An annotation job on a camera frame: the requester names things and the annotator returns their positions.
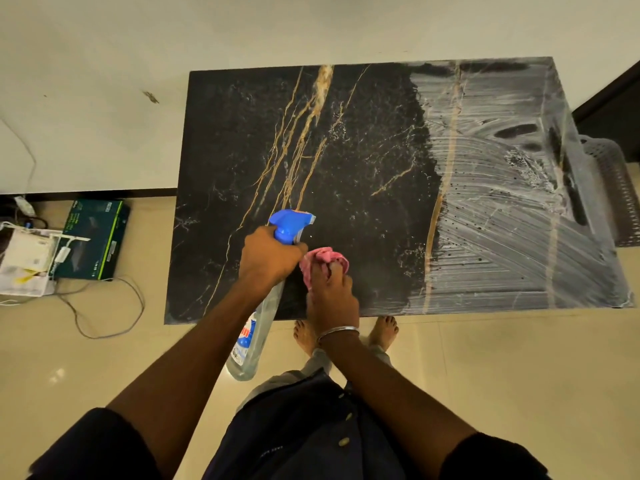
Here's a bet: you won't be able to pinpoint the person's left forearm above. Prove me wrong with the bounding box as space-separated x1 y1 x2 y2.
106 282 281 480

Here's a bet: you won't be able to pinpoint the person's right forearm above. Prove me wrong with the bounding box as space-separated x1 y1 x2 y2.
318 331 478 480

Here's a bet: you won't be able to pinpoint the thin white wall cable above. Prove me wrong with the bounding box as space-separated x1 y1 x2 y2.
0 117 39 196

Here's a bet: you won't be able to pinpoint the dark navy buttoned shirt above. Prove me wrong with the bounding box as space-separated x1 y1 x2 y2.
27 369 552 480

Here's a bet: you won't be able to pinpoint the white router box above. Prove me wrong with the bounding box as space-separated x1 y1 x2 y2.
0 222 64 298

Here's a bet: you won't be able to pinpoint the pink cleaning cloth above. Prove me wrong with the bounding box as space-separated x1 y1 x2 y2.
299 247 351 291

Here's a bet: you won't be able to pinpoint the dark green cardboard box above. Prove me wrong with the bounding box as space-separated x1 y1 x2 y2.
52 198 132 282

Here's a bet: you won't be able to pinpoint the silver bracelet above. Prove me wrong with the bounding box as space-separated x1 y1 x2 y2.
316 325 361 346

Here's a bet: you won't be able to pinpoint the grey trousers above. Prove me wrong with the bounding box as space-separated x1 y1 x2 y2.
236 344 394 413

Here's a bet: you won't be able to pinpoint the clear spray bottle blue nozzle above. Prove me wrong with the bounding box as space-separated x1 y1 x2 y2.
225 209 317 382

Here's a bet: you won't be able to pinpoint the person's foot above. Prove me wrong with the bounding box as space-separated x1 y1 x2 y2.
368 315 400 352
293 319 319 357

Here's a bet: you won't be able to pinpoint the grey floor cable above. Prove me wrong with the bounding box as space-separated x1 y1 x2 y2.
54 276 146 341

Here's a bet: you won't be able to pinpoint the person's right hand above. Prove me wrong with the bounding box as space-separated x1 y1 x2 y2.
305 261 361 340

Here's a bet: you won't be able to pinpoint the person's left foot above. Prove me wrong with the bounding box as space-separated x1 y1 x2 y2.
293 319 319 357

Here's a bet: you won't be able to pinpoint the grey plastic basket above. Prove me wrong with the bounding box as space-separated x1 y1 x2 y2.
578 135 640 248

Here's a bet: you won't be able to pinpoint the person's left hand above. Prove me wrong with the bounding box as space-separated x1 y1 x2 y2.
238 226 309 295

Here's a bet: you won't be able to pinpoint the person's right foot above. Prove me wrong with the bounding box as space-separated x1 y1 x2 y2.
368 315 400 352

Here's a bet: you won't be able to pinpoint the dark wooden furniture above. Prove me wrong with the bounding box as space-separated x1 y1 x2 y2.
572 60 640 164

